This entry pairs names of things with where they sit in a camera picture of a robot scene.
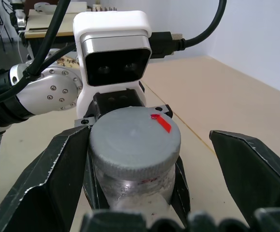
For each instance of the clear jar with white contents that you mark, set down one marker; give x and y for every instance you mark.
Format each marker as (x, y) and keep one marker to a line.
(135, 193)

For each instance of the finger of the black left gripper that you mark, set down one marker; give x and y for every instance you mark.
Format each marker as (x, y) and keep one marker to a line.
(94, 186)
(181, 191)

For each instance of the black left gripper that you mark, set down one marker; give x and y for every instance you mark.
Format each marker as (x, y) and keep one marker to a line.
(116, 101)

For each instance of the light wooden background table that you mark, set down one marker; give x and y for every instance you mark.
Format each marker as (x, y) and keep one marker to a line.
(38, 24)

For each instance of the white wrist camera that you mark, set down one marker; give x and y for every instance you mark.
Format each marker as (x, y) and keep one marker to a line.
(113, 36)

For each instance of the grey screw lid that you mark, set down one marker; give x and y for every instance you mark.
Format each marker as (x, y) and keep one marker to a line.
(135, 142)

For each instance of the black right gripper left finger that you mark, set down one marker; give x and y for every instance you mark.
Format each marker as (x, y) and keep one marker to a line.
(46, 188)

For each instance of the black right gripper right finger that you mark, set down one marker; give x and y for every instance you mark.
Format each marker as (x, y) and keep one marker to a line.
(256, 174)

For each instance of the patterned wooden board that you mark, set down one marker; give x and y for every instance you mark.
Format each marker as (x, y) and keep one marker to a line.
(68, 61)

